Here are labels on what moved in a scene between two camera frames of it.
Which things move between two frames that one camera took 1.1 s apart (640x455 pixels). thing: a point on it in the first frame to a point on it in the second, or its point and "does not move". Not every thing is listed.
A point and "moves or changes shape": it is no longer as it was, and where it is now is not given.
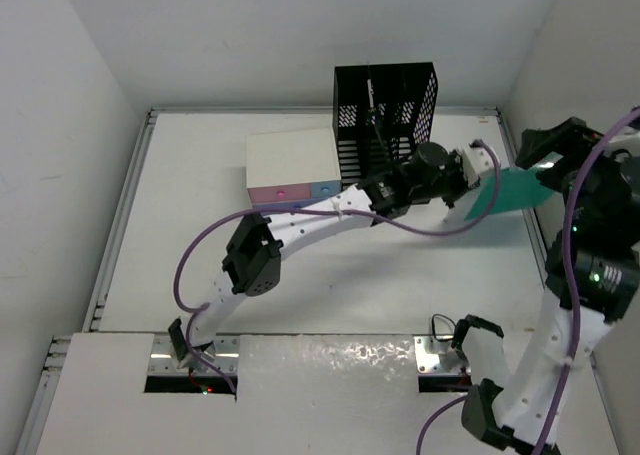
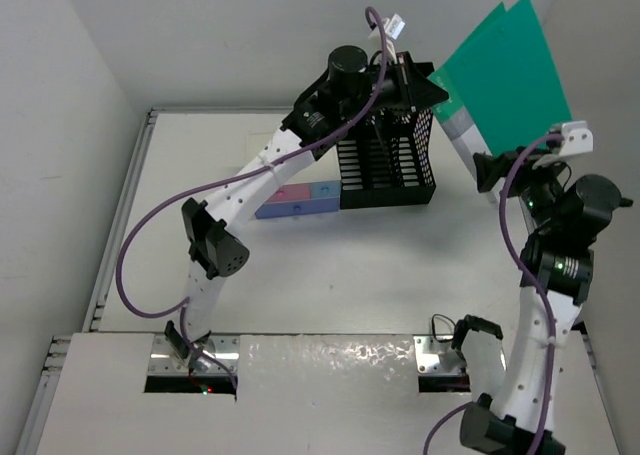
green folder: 517,189 moves or changes shape
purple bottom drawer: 291,205 does not move
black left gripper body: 447,182 to 396,92
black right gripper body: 572,141 to 535,181
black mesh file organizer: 383,113 does not move
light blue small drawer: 325,189 does not move
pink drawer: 280,193 does not move
